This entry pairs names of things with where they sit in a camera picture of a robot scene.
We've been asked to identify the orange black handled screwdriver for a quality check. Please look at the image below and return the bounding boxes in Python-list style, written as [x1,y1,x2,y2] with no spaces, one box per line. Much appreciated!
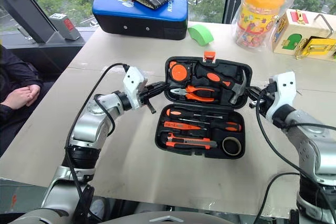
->
[180,118,243,133]
[165,108,224,120]

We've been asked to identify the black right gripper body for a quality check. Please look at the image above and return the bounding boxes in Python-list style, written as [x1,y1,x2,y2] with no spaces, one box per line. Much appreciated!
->
[258,82,278,112]

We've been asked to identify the grey rounded robot torso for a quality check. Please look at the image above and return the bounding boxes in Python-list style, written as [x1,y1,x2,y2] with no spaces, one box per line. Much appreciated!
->
[10,207,236,224]

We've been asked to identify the blue black hard case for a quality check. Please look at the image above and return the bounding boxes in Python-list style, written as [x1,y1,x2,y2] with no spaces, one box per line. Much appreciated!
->
[91,0,189,41]

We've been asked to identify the black orange claw hammer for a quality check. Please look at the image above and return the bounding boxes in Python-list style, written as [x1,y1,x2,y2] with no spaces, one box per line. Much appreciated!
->
[195,64,249,105]

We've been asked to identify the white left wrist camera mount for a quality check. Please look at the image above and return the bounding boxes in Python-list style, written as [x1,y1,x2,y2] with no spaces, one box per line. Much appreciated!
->
[122,66,149,111]

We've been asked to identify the green foam block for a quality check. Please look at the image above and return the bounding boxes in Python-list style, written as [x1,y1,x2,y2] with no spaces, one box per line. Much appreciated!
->
[187,24,215,47]

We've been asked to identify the bystander right hand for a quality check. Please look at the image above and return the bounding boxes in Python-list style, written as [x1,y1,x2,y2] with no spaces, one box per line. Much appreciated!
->
[7,87,34,110]

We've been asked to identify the black electrical tape roll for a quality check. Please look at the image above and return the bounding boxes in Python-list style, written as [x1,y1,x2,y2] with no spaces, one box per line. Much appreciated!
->
[221,136,243,156]

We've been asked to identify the orange black tape measure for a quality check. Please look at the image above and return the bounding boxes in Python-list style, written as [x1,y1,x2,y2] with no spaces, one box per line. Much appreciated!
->
[167,60,193,83]

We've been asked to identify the grey box with red label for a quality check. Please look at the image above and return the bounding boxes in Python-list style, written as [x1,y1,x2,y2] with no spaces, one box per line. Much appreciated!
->
[49,13,81,41]

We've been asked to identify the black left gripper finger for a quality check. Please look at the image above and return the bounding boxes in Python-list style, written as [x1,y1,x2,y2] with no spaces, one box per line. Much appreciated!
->
[145,100,157,115]
[149,82,169,97]

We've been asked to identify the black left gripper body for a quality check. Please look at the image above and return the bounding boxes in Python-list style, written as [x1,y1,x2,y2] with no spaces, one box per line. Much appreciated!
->
[138,84,156,108]

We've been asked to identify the bystander left hand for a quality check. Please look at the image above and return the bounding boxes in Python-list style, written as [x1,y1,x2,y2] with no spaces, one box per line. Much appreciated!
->
[27,84,41,107]

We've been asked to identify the orange lidded toy jar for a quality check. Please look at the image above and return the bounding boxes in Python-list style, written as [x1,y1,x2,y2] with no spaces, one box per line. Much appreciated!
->
[235,0,287,51]

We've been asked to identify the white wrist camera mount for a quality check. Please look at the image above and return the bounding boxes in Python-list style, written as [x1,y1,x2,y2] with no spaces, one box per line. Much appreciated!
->
[267,71,297,121]
[122,66,149,111]

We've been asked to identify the seated bystander body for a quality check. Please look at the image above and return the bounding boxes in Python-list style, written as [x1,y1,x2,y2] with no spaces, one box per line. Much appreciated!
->
[0,45,55,157]

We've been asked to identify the dark slanted window beam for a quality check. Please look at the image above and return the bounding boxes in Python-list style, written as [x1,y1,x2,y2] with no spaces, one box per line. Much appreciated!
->
[0,0,86,46]

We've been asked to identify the black tool case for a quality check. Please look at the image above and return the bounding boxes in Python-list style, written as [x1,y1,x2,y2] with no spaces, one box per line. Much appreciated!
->
[154,50,253,160]

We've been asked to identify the wooden latch puzzle box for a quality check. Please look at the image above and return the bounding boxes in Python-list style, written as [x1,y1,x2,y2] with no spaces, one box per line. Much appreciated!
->
[271,8,336,62]

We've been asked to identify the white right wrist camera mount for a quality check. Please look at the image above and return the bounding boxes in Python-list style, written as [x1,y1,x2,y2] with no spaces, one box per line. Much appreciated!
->
[267,71,297,121]

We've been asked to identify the orange handled pliers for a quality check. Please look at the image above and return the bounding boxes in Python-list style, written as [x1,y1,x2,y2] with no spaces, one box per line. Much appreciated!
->
[170,84,220,103]

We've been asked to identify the orange black utility knife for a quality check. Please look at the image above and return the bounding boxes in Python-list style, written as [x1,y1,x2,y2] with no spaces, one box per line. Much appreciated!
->
[165,132,218,151]

